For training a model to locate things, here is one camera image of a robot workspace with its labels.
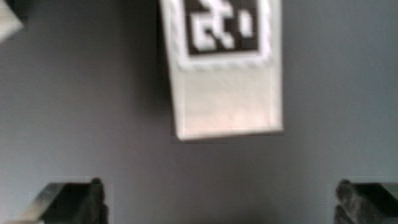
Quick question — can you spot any white table leg centre right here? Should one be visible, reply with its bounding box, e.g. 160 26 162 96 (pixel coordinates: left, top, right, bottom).
0 0 23 43

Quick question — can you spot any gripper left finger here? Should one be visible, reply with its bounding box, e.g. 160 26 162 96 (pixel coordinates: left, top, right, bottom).
11 178 110 224

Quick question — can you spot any white table leg with tag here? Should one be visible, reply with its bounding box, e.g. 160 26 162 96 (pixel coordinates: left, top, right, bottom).
158 0 284 141

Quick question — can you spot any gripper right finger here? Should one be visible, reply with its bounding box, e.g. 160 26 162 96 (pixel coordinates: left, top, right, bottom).
332 179 398 224

